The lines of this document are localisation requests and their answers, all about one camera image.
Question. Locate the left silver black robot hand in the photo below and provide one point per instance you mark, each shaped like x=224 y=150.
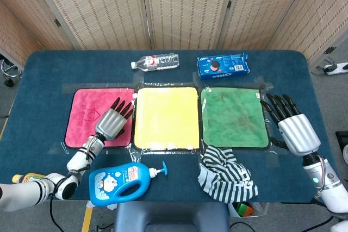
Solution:
x=110 y=124

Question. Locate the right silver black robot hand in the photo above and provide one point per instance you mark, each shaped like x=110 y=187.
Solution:
x=299 y=134

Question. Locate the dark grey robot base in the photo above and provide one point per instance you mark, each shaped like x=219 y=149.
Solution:
x=171 y=218

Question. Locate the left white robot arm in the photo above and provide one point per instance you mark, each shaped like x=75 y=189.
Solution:
x=24 y=192

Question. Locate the pink microfiber cloth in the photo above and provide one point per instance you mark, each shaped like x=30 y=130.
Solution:
x=81 y=123

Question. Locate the yellow microfiber cloth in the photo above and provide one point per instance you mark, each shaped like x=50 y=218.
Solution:
x=168 y=112

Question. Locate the green microfiber cloth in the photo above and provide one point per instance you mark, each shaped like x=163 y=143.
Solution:
x=233 y=118

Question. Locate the striped black white cloth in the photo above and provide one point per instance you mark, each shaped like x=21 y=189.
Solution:
x=225 y=177

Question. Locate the black box on floor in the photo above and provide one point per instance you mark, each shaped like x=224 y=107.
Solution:
x=342 y=138

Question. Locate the blue detergent pump bottle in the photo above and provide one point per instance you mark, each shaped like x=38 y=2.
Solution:
x=122 y=183

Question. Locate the white power strip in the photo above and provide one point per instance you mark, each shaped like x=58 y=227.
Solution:
x=337 y=69

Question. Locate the clear plastic water bottle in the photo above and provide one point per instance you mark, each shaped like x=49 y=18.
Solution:
x=160 y=62

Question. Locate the clear bag of coloured blocks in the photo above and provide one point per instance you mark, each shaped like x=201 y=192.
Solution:
x=244 y=210

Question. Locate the blue Oreo cookie box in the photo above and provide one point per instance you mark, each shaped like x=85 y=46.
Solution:
x=223 y=66

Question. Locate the yellow capped sauce bottle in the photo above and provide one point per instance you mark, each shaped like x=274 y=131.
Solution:
x=19 y=178

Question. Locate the chrome stool with wheels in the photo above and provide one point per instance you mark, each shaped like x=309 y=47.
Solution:
x=11 y=71

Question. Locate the woven bamboo folding screen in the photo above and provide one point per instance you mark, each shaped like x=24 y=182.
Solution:
x=108 y=12

